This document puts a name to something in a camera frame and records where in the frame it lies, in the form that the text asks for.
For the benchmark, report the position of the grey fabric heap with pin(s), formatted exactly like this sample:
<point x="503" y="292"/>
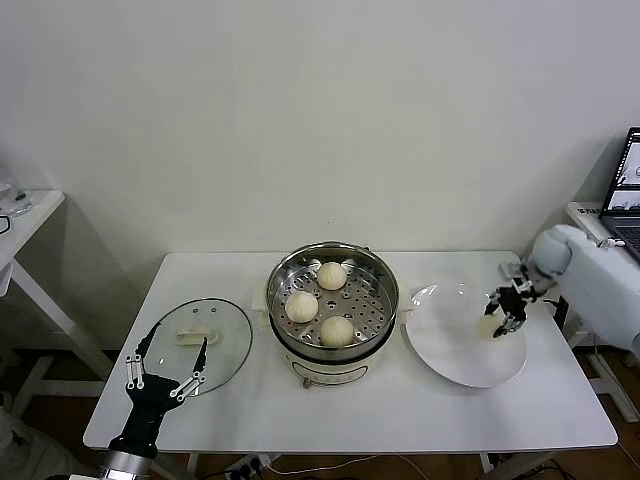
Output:
<point x="30" y="450"/>

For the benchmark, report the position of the white steamed baozi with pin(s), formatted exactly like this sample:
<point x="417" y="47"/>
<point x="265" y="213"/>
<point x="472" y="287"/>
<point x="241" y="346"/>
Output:
<point x="331" y="276"/>
<point x="486" y="328"/>
<point x="336" y="331"/>
<point x="301" y="306"/>

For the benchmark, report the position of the cream electric cooker base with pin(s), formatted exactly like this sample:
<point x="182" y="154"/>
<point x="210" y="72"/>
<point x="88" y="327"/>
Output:
<point x="330" y="370"/>

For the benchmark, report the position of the white floor power strip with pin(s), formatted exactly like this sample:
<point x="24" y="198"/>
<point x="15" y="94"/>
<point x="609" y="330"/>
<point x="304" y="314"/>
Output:
<point x="247" y="466"/>

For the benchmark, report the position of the clear glass jar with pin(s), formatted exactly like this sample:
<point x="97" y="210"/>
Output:
<point x="15" y="202"/>

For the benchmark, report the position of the white round plate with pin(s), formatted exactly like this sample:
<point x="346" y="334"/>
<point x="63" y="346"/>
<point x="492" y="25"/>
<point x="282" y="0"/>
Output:
<point x="440" y="340"/>

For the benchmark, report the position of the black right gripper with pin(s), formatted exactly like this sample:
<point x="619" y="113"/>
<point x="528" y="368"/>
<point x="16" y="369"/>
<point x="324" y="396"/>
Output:
<point x="515" y="300"/>

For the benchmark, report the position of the stainless steel steamer basket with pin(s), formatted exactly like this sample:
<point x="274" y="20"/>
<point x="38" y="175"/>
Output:
<point x="365" y="300"/>

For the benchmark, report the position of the white side table with jar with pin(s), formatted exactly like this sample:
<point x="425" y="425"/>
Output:
<point x="35" y="215"/>

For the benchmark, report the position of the dark open laptop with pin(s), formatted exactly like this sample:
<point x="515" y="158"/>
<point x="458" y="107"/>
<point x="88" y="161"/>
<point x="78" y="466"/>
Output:
<point x="625" y="225"/>

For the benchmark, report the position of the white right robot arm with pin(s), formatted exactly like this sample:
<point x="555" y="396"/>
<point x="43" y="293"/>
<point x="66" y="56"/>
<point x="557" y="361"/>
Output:
<point x="600" y="280"/>

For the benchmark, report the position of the white side table with laptop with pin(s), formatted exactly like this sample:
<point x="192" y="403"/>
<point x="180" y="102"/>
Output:
<point x="582" y="212"/>

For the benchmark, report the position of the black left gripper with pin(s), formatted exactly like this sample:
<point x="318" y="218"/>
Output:
<point x="145" y="405"/>

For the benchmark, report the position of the white table leg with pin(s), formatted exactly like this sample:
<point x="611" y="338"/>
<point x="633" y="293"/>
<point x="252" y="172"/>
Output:
<point x="193" y="462"/>
<point x="486" y="462"/>

